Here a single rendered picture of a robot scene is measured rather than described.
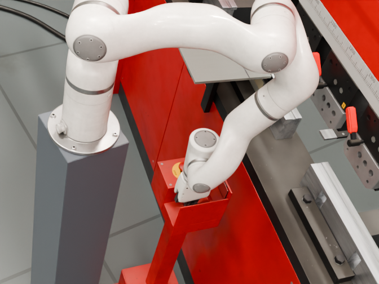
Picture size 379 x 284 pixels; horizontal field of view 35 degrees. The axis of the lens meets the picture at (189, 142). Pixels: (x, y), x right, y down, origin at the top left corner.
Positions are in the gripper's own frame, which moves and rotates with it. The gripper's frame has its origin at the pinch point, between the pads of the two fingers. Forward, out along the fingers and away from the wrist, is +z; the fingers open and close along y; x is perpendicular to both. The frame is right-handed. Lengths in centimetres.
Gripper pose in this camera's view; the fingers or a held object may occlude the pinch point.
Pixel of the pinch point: (189, 204)
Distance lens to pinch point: 185.9
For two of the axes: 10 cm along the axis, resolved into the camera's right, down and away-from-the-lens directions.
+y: -9.3, 1.8, -3.2
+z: -1.3, 6.4, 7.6
